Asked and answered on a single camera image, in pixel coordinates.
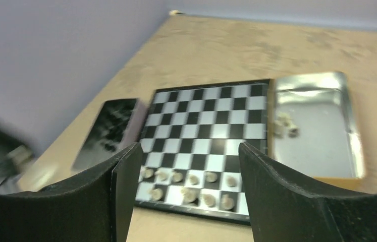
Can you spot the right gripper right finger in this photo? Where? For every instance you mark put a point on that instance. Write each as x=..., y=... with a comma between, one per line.
x=286, y=205

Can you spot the white bishop chess piece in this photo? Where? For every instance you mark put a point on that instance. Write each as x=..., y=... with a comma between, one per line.
x=209, y=200

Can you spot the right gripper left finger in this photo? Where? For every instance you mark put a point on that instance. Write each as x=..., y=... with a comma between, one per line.
x=94, y=205

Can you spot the white pawn chess piece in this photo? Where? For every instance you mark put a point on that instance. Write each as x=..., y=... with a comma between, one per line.
x=231, y=181
x=210, y=177
x=193, y=179

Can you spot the black and white chessboard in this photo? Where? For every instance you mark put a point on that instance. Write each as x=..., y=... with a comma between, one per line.
x=194, y=129

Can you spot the yellow tray of white pieces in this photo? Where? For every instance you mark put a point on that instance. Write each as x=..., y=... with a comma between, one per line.
x=312, y=128

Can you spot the silver tray of black pieces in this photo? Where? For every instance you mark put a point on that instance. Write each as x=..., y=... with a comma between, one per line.
x=117, y=125

